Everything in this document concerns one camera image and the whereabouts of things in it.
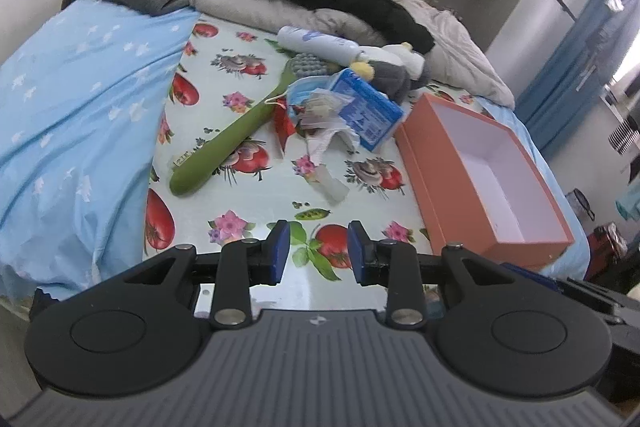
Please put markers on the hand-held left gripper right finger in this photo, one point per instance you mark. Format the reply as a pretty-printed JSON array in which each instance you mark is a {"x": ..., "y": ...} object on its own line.
[{"x": 356, "y": 254}]

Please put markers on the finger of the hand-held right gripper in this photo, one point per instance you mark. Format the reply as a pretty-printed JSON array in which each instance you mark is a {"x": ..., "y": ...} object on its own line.
[{"x": 527, "y": 276}]

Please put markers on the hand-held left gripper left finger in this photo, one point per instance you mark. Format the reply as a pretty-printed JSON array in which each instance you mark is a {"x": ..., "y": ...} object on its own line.
[{"x": 281, "y": 252}]

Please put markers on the orange cardboard box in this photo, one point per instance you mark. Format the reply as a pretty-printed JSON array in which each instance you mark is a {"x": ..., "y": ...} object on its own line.
[{"x": 450, "y": 192}]

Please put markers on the red snack packet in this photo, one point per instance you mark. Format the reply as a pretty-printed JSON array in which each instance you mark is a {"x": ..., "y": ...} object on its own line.
[{"x": 285, "y": 123}]

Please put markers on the clear plastic bag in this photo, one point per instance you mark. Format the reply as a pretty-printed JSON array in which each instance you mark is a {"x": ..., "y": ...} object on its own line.
[{"x": 325, "y": 117}]

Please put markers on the blue tissue packet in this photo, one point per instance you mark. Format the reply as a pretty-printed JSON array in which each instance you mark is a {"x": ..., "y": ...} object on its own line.
[{"x": 372, "y": 112}]

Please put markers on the floral printed bed sheet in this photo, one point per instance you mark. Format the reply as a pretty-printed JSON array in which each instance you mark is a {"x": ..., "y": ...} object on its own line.
[{"x": 260, "y": 202}]

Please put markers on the blue face mask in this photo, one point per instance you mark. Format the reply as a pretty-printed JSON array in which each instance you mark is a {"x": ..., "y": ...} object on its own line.
[{"x": 310, "y": 88}]

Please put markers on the grey penguin plush toy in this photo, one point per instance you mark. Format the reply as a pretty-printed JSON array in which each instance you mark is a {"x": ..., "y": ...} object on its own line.
[{"x": 395, "y": 77}]

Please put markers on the white plastic bottle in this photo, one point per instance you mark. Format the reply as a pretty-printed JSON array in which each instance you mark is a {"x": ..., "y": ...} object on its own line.
[{"x": 320, "y": 43}]

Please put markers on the blue curtain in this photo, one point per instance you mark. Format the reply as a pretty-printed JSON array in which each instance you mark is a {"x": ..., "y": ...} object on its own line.
[{"x": 590, "y": 32}]

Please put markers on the light blue star quilt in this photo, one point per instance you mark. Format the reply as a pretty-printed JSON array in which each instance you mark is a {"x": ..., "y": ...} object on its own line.
[{"x": 75, "y": 107}]

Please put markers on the light grey duvet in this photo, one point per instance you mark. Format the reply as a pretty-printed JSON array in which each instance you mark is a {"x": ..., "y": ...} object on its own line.
[{"x": 240, "y": 2}]

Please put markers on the white wardrobe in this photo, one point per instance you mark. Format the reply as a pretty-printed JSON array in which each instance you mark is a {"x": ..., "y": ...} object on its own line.
[{"x": 550, "y": 7}]

